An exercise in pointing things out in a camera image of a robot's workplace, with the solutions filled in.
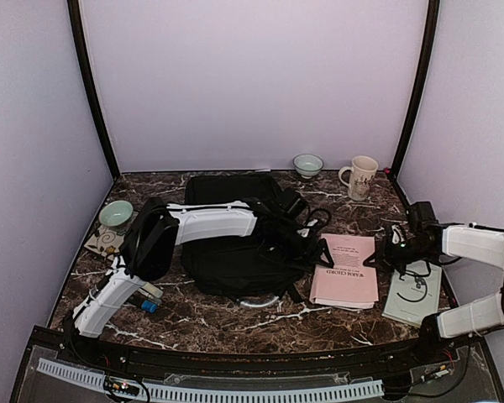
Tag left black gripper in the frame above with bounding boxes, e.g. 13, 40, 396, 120
272, 221, 335, 273

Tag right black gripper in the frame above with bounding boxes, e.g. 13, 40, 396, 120
365, 234, 434, 276

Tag pink book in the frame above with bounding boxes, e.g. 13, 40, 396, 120
309, 233, 379, 309

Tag grey white booklet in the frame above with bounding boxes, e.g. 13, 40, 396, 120
382, 260, 442, 328

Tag black student backpack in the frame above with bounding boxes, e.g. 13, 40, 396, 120
181, 173, 304, 303

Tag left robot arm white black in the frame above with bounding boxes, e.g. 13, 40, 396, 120
68, 197, 333, 366

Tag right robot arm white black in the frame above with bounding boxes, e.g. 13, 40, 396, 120
364, 223, 504, 364

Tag small white blue bowl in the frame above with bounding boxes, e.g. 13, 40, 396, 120
293, 154, 323, 179

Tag cream mug with print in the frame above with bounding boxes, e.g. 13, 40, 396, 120
338, 155, 379, 202

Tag small circuit board right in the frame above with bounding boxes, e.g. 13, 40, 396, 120
420, 365, 452, 383

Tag small circuit board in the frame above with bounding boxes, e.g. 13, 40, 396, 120
420, 365, 452, 383
102, 377, 140, 397

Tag cream eraser in case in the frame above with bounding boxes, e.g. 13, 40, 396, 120
141, 282, 163, 299

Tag black blue marker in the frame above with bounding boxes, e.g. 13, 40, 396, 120
127, 296, 158, 313

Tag celadon green bowl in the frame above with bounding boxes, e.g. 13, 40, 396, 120
98, 200, 134, 228

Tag floral square coaster mat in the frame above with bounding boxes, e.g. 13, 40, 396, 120
83, 225, 126, 259

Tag small circuit board left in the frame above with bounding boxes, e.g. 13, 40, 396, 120
102, 377, 140, 397

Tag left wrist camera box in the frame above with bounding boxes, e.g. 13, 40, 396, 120
276, 188, 309, 219

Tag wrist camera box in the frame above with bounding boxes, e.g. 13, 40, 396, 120
276, 188, 309, 219
407, 201, 438, 233

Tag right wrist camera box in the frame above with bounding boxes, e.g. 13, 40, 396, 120
407, 201, 438, 233

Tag black front rail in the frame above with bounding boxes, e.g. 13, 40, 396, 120
29, 326, 468, 378

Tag white slotted cable duct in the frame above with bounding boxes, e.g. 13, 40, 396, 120
36, 359, 384, 402

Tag right black frame post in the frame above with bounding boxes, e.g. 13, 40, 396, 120
390, 0, 442, 173

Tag black frame post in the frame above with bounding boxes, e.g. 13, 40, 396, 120
390, 0, 442, 173
66, 0, 121, 181

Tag left black frame post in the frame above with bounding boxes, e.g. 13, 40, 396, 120
66, 0, 121, 181

